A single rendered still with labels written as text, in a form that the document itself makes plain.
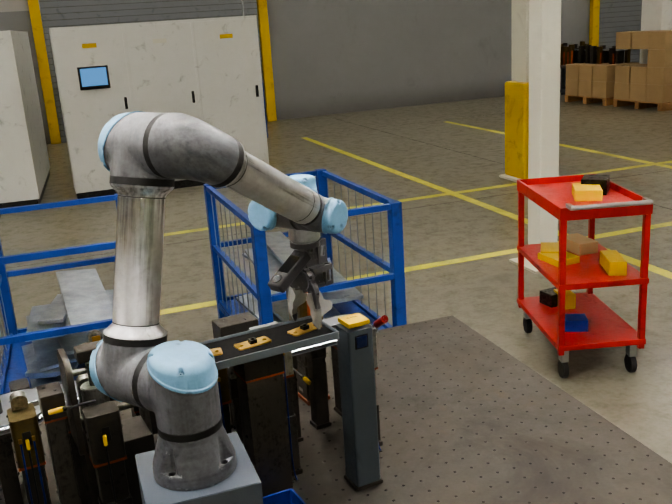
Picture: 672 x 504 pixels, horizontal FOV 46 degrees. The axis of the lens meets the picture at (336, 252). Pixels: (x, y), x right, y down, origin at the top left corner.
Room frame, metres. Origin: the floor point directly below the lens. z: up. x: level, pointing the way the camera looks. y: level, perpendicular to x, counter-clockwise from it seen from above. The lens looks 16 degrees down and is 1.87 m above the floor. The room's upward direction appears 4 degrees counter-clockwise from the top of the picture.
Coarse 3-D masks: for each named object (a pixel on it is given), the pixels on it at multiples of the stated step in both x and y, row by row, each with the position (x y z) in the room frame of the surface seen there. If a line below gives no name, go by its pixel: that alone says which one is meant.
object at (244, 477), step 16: (240, 448) 1.34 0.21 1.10; (144, 464) 1.31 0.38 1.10; (240, 464) 1.28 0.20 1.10; (144, 480) 1.25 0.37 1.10; (224, 480) 1.23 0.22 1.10; (240, 480) 1.23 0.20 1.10; (256, 480) 1.23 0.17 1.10; (144, 496) 1.20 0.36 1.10; (160, 496) 1.20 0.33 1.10; (176, 496) 1.19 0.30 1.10; (192, 496) 1.19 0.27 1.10; (208, 496) 1.19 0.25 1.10; (224, 496) 1.20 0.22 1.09; (240, 496) 1.21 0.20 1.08; (256, 496) 1.22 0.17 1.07
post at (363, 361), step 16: (352, 336) 1.79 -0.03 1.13; (368, 336) 1.81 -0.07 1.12; (352, 352) 1.79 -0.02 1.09; (368, 352) 1.81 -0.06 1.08; (352, 368) 1.79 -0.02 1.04; (368, 368) 1.81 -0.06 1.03; (352, 384) 1.79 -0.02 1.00; (368, 384) 1.81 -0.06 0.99; (352, 400) 1.79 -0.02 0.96; (368, 400) 1.80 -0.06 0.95; (352, 416) 1.79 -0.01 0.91; (368, 416) 1.80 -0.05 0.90; (352, 432) 1.79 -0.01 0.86; (368, 432) 1.80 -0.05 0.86; (352, 448) 1.80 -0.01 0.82; (368, 448) 1.80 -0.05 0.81; (352, 464) 1.80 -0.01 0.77; (368, 464) 1.80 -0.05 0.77; (352, 480) 1.81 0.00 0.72; (368, 480) 1.80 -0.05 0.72
